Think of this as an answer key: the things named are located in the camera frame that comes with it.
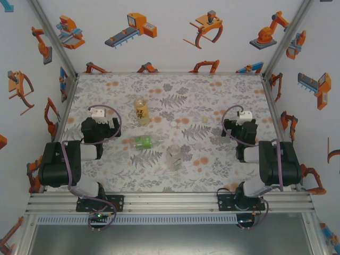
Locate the pale yellow bottle cap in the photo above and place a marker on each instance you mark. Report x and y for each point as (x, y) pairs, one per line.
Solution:
(204, 119)

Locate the yellow tea bottle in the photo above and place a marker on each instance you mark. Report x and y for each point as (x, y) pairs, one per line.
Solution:
(141, 114)

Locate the green label plastic bottle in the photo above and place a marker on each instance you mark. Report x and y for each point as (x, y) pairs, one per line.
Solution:
(143, 142)

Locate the white bottle cap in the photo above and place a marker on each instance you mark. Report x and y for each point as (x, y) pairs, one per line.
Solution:
(173, 124)

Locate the clear plastic bottle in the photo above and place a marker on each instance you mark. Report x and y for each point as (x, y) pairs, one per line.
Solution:
(174, 159)

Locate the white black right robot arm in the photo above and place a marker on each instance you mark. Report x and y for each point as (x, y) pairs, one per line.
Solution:
(281, 164)

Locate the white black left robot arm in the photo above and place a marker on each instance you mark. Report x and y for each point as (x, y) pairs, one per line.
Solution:
(55, 164)

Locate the floral tablecloth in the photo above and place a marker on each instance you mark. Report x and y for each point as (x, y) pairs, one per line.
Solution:
(111, 90)

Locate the small circuit board green light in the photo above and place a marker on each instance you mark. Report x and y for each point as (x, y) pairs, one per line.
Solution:
(245, 220)
(98, 215)

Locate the grey metal panel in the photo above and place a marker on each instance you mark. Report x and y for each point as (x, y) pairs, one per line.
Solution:
(170, 241)

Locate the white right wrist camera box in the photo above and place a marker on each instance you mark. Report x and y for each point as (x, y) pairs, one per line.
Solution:
(245, 116)

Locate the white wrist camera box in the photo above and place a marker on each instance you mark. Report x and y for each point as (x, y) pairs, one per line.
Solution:
(245, 116)
(98, 114)

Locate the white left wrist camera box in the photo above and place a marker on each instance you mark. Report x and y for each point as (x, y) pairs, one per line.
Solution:
(98, 114)

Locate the slim aluminium table rail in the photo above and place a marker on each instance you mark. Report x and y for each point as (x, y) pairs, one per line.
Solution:
(67, 106)
(273, 106)

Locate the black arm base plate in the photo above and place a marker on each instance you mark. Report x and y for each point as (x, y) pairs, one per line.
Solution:
(224, 203)
(118, 203)

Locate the wide aluminium frame rail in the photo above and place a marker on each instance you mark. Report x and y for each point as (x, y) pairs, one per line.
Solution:
(170, 203)

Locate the aluminium frame post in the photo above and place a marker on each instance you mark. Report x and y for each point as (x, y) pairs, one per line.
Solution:
(286, 40)
(54, 40)

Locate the aluminium frame leg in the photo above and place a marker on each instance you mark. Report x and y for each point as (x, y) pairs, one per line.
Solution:
(25, 236)
(316, 236)

